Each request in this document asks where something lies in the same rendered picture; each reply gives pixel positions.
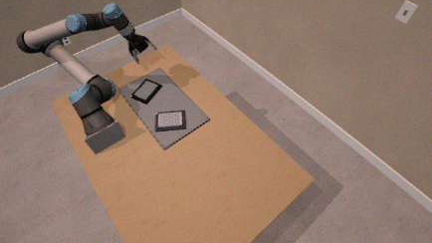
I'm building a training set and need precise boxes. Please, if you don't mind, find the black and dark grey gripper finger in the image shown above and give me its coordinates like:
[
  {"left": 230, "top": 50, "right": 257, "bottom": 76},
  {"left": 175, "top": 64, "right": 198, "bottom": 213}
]
[
  {"left": 128, "top": 45, "right": 139, "bottom": 64},
  {"left": 140, "top": 36, "right": 157, "bottom": 50}
]

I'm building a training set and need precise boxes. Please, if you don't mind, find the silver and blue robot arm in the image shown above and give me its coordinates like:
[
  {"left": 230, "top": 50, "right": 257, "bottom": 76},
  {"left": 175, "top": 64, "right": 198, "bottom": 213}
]
[{"left": 16, "top": 3, "right": 133, "bottom": 136}]

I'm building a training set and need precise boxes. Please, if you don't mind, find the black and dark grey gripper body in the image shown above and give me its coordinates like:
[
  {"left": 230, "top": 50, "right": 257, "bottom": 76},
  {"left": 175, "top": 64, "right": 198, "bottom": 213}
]
[{"left": 124, "top": 28, "right": 148, "bottom": 53}]

